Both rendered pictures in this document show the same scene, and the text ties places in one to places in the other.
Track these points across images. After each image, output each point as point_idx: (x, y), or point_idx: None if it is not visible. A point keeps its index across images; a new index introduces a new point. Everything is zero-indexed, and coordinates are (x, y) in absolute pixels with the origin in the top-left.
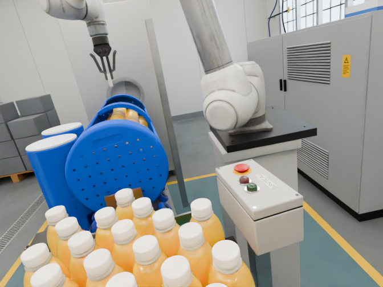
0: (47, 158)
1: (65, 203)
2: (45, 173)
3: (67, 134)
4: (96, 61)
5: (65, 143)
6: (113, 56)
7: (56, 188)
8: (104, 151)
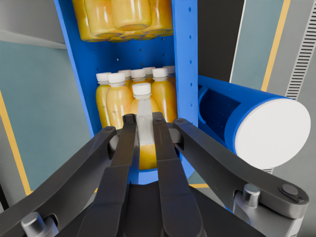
0: (268, 94)
1: (226, 83)
2: (260, 90)
3: (251, 161)
4: (211, 151)
5: (248, 114)
6: (52, 185)
7: (240, 86)
8: None
